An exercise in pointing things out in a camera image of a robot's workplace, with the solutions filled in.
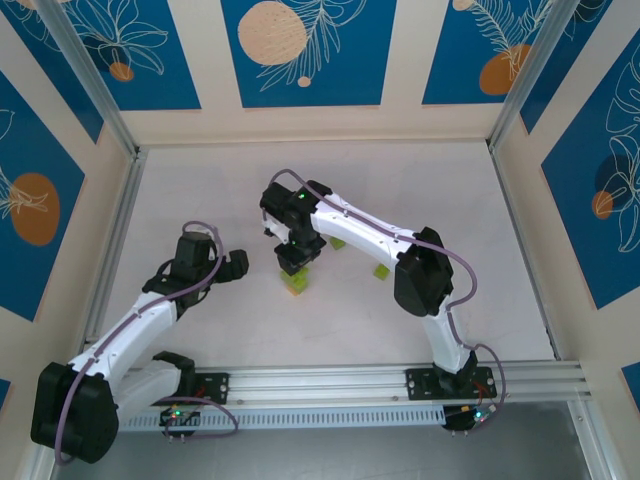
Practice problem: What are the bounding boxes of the green-topped orange lego block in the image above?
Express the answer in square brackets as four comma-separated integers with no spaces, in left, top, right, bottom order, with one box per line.
[280,267,312,298]

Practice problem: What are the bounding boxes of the small circuit board with LED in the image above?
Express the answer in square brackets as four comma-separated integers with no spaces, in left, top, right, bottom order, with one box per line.
[442,404,499,436]
[159,405,202,436]

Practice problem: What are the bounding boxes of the grey metal sheet panel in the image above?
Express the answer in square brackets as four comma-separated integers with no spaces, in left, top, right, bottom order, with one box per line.
[49,399,594,480]

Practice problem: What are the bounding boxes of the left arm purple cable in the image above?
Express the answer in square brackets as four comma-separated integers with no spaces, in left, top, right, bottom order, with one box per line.
[54,222,240,466]

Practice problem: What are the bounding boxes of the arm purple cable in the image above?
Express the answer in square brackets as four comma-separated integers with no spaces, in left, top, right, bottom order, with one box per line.
[54,222,240,466]
[269,168,512,406]

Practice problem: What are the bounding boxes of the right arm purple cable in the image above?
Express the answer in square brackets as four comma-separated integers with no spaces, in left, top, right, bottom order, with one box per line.
[269,168,512,406]

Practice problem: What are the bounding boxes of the aluminium side rail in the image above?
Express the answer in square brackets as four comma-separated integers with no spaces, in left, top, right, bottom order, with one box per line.
[82,149,147,354]
[487,142,562,362]

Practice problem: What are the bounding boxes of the long aluminium base rail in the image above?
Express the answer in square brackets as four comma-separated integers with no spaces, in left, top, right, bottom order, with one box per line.
[42,362,594,412]

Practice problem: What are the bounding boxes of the grey slotted cable duct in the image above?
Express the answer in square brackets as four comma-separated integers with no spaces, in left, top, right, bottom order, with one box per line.
[117,405,446,432]

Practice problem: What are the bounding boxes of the aluminium frame post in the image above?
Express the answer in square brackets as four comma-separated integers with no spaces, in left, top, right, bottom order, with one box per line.
[488,0,572,152]
[37,0,140,157]

